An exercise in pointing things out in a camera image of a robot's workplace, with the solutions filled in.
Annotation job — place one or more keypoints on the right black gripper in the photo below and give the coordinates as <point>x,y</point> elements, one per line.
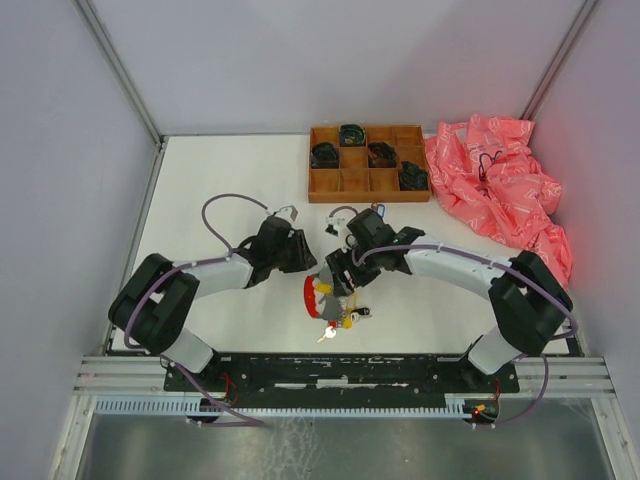
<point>340,261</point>

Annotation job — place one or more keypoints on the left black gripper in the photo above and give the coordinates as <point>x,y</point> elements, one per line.
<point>304,257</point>

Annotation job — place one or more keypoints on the keyring bunch with red opener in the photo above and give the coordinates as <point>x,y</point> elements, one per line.
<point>322,303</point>

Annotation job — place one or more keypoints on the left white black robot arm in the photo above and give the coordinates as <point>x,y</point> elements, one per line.
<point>153,306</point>

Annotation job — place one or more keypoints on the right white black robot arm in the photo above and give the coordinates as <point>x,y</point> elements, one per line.
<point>530,307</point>

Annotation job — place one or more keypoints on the key with blue tag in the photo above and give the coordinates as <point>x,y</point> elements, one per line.
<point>378,208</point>

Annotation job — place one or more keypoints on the black item left compartment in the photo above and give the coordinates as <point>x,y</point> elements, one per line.
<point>324,155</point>

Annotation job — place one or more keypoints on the black item compartment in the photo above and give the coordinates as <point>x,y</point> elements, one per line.
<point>324,155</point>
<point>412,177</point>
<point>381,155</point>
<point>352,135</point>

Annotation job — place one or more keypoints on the wooden compartment tray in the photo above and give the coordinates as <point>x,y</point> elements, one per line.
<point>355,163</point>

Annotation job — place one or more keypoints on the black item right compartment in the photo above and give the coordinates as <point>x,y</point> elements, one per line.
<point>412,177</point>

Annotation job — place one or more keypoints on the black item middle compartment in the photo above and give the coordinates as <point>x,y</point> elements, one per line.
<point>381,155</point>

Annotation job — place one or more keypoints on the black item top compartment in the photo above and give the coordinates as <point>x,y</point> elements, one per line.
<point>352,135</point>

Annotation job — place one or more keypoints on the pink plastic bag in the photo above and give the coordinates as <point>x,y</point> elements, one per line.
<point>484,174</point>

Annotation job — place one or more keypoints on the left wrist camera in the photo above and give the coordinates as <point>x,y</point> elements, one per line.
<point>288,213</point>

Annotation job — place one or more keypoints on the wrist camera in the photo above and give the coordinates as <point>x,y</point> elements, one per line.
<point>336,226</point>
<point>288,213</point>

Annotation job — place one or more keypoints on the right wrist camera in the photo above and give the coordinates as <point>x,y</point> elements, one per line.
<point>336,226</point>

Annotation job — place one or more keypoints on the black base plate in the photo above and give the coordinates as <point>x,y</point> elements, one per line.
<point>315,380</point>

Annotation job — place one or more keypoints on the aluminium frame rail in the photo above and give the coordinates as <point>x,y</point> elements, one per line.
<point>97,28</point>

